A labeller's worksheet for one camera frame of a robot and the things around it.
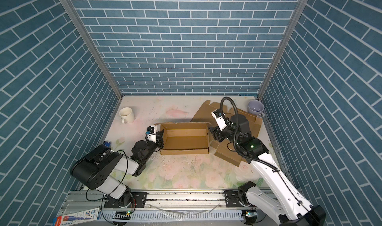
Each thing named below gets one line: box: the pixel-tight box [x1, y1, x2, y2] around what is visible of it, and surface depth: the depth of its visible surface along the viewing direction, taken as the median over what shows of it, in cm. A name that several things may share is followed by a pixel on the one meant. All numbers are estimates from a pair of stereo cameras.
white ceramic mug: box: [118, 107, 135, 124], surface depth 101 cm
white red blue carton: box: [52, 207, 100, 226], surface depth 69 cm
